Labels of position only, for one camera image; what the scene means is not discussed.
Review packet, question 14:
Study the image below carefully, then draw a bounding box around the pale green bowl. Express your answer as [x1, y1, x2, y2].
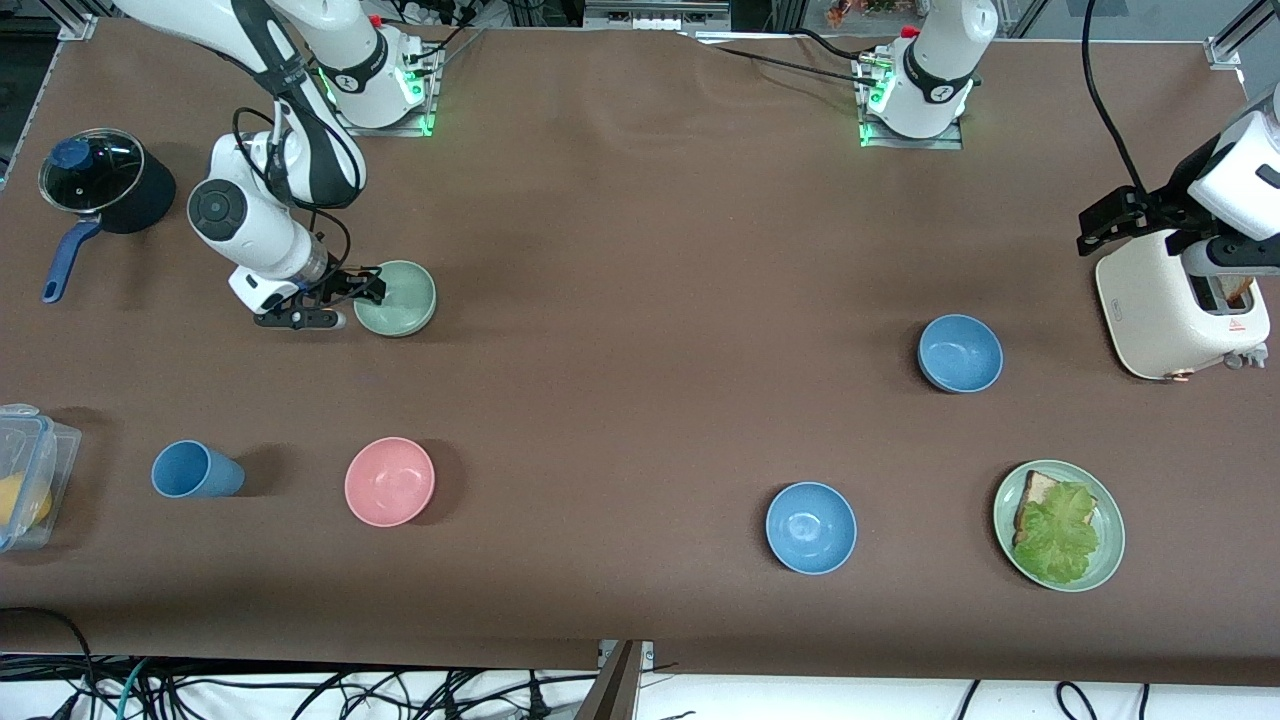
[353, 260, 438, 338]

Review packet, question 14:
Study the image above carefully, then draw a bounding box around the blue bowl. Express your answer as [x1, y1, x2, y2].
[917, 314, 1004, 394]
[765, 481, 858, 576]

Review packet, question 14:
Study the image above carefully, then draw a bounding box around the pink bowl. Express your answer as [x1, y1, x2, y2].
[344, 437, 437, 528]

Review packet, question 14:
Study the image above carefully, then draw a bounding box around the white toaster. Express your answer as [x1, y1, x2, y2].
[1095, 228, 1273, 383]

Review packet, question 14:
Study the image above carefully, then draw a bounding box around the blue cup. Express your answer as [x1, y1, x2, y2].
[151, 440, 246, 499]

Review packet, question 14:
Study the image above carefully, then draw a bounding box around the glass lid with blue knob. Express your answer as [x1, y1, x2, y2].
[38, 128, 147, 213]

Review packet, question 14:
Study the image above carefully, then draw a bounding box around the clear container with blue lid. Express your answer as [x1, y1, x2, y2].
[0, 403, 83, 553]

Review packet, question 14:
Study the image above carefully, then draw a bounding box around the bread slice with dark crust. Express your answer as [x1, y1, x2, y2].
[1013, 470, 1066, 546]

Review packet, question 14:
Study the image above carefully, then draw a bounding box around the pale green plate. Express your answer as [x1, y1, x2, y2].
[993, 459, 1127, 593]

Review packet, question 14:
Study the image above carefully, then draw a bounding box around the yellow fruit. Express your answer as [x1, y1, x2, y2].
[0, 473, 53, 529]

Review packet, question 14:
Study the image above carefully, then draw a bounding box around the green lettuce leaf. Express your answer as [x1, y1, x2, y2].
[1012, 481, 1101, 586]

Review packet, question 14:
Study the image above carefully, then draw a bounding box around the aluminium frame profile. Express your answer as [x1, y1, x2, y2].
[1205, 0, 1280, 71]
[55, 0, 106, 43]

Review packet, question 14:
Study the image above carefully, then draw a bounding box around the dark pot with blue handle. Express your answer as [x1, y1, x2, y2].
[42, 140, 178, 304]

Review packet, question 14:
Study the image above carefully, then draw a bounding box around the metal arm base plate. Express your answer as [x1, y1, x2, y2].
[855, 55, 966, 151]
[329, 60, 442, 138]

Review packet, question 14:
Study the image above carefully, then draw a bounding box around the black table cable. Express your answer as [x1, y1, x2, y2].
[690, 30, 886, 91]

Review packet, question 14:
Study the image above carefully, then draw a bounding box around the black cable tangle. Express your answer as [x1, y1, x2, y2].
[150, 665, 601, 720]

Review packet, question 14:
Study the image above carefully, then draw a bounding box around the teal cable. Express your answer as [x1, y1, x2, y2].
[113, 657, 153, 720]

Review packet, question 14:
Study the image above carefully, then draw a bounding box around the aluminium post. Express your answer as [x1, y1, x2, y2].
[575, 640, 656, 720]

